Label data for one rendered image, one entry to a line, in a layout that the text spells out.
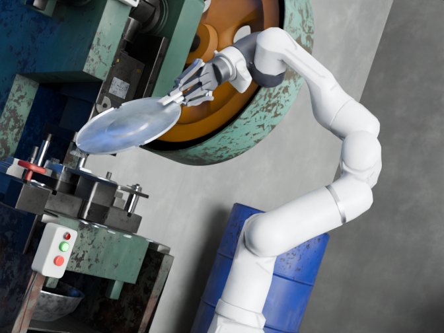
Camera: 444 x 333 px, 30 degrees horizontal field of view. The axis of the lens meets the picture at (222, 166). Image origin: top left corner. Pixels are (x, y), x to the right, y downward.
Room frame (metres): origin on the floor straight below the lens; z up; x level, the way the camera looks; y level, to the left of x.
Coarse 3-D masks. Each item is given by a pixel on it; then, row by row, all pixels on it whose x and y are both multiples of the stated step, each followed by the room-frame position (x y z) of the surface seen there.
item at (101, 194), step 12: (72, 168) 2.53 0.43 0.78; (84, 180) 2.51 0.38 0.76; (96, 180) 2.45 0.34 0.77; (108, 180) 2.51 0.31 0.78; (84, 192) 2.50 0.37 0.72; (96, 192) 2.49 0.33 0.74; (108, 192) 2.53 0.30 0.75; (132, 192) 2.44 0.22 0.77; (84, 204) 2.49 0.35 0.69; (96, 204) 2.51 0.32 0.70; (108, 204) 2.54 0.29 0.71; (84, 216) 2.49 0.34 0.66; (96, 216) 2.52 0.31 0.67
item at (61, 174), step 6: (48, 162) 2.59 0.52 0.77; (48, 168) 2.59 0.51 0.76; (54, 168) 2.57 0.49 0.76; (60, 168) 2.55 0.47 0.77; (54, 174) 2.56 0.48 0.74; (60, 174) 2.55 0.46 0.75; (66, 174) 2.56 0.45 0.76; (72, 174) 2.58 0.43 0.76; (66, 180) 2.57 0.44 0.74; (72, 180) 2.58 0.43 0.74; (78, 180) 2.60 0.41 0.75
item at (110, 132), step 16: (112, 112) 2.29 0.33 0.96; (128, 112) 2.25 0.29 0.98; (144, 112) 2.22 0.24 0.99; (160, 112) 2.19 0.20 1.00; (176, 112) 2.16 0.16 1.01; (96, 128) 2.22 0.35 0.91; (112, 128) 2.18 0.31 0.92; (128, 128) 2.15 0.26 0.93; (144, 128) 2.14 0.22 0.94; (160, 128) 2.11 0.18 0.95; (96, 144) 2.14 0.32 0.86; (112, 144) 2.11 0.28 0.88; (128, 144) 2.09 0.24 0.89; (144, 144) 2.06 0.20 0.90
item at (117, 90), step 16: (128, 64) 2.58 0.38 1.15; (144, 64) 2.63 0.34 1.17; (112, 80) 2.55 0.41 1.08; (128, 80) 2.60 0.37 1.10; (112, 96) 2.57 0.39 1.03; (128, 96) 2.62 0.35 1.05; (64, 112) 2.60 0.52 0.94; (80, 112) 2.55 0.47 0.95; (96, 112) 2.54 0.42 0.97; (80, 128) 2.54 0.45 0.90
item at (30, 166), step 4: (20, 160) 2.23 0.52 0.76; (20, 164) 2.22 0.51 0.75; (24, 164) 2.21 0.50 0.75; (28, 164) 2.20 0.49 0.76; (32, 164) 2.20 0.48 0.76; (28, 168) 2.20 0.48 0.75; (32, 168) 2.20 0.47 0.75; (36, 168) 2.20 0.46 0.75; (40, 168) 2.21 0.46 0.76; (44, 168) 2.22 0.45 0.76; (28, 172) 2.23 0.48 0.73; (32, 172) 2.23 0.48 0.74; (40, 172) 2.22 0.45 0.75; (44, 172) 2.23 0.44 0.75; (28, 176) 2.23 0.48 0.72
